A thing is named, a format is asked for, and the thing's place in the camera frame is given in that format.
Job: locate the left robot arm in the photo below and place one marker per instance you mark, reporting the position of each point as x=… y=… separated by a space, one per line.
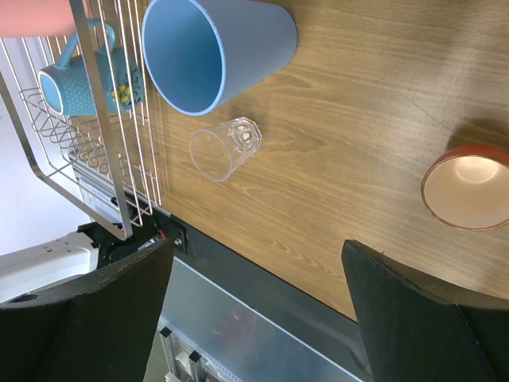
x=33 y=268

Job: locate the wire dish rack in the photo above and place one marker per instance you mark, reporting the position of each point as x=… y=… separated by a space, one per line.
x=89 y=90

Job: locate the small orange cup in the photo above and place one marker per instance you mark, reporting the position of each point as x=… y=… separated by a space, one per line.
x=467 y=187

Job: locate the pink plastic cup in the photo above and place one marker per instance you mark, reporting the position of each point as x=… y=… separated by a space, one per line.
x=36 y=18

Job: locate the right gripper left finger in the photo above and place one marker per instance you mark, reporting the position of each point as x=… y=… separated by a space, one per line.
x=98 y=327

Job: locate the clear plastic cup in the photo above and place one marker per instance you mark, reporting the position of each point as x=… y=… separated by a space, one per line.
x=219 y=151

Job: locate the blue plastic cup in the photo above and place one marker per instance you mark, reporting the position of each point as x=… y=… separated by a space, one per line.
x=200 y=54

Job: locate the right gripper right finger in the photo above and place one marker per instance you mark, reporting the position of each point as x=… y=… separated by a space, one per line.
x=417 y=327

